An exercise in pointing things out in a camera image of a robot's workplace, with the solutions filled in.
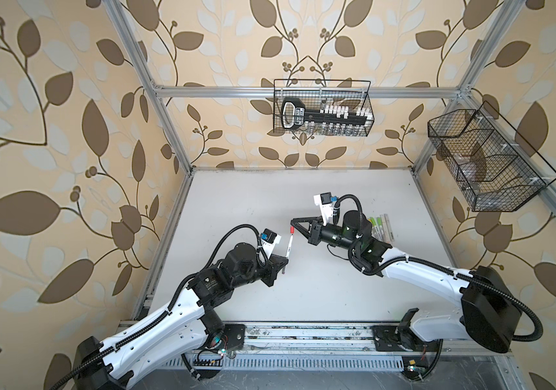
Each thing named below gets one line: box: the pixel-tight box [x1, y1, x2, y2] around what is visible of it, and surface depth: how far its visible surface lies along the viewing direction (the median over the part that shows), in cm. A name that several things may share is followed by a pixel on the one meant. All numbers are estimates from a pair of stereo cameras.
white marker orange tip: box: [379, 214, 391, 244], surface depth 101 cm
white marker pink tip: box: [383, 212, 396, 243], surface depth 101 cm
